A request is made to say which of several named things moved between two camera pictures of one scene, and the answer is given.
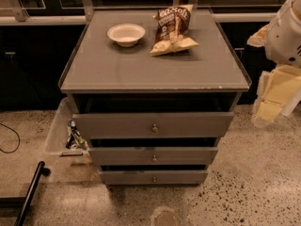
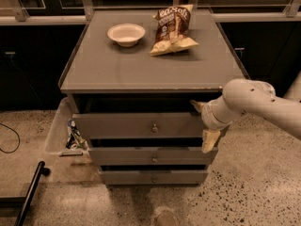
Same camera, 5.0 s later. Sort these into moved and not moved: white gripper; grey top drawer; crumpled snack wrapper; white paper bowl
Moved: white gripper
Not moved: white paper bowl; crumpled snack wrapper; grey top drawer
